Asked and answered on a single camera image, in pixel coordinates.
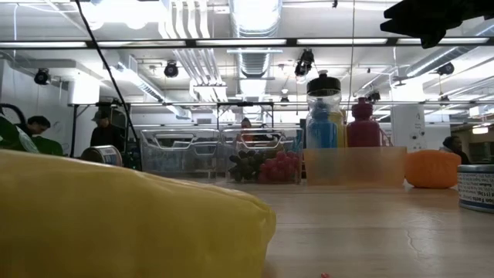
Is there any yellow toy banana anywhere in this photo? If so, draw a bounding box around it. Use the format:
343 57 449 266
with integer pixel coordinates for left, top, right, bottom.
0 148 278 278

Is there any red toy grape bunch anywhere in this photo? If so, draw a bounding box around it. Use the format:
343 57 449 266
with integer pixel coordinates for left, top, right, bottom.
257 150 304 184

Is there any black light bar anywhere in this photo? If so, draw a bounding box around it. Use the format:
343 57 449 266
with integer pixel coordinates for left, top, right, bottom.
0 36 494 49

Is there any yellow plastic bottle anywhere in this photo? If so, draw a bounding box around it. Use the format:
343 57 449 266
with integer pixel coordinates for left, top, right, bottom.
330 109 348 149

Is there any orange toy fruit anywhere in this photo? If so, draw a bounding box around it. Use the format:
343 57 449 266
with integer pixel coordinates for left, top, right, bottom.
404 149 463 190

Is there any person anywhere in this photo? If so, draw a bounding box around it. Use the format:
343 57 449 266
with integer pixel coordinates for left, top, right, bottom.
441 134 472 166
22 115 53 140
239 117 255 143
89 109 125 151

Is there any black curved cable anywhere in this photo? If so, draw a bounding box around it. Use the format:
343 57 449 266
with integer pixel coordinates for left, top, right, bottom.
0 102 29 127

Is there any clear plastic bin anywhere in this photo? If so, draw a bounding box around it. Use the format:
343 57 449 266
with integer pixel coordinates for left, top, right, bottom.
139 127 225 181
221 127 306 185

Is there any purple plastic bottle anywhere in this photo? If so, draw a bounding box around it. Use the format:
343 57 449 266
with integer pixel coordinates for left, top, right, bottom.
346 97 384 149

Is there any orange translucent plastic bin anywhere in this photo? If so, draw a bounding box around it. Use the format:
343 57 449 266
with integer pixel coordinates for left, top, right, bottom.
302 145 409 188

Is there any clear bottle black cap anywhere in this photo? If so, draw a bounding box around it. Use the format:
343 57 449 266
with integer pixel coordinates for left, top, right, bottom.
305 69 343 150

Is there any black hanging camera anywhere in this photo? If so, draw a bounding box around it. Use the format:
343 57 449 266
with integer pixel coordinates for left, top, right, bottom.
293 48 316 79

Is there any green striped leafy plant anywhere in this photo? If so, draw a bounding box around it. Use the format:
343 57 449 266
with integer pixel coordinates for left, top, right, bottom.
0 114 65 158

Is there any black ceiling spotlight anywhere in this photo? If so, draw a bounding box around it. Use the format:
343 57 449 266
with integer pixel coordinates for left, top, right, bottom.
437 60 456 77
32 67 52 86
163 60 180 79

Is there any blue plastic bottle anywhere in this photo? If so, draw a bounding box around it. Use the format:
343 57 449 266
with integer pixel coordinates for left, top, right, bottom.
308 98 340 150

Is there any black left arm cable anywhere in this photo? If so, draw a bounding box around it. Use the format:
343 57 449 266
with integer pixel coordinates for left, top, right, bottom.
74 0 140 158

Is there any silver tin can white label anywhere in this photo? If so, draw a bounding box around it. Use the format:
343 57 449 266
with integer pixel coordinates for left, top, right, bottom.
456 164 494 215

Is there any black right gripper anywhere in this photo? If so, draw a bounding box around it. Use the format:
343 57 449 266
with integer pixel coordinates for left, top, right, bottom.
379 0 494 50

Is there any small silver blue-label can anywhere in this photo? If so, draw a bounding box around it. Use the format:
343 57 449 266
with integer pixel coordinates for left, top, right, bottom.
80 144 124 168

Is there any dark toy grape bunch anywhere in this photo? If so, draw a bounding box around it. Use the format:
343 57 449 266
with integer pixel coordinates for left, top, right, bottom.
227 149 268 183

